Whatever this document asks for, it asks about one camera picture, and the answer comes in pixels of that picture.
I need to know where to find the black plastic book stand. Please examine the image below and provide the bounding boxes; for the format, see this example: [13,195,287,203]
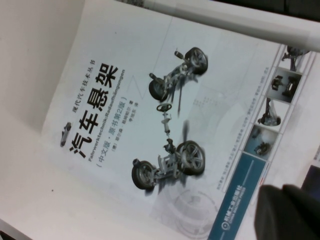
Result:
[284,0,320,17]

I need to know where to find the white book with navy patch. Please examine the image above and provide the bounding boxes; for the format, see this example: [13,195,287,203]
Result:
[143,0,320,195]

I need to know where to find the white car suspension book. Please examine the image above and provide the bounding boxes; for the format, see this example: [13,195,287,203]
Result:
[39,0,320,240]

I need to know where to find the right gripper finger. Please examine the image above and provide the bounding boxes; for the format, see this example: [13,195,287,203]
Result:
[253,183,320,240]

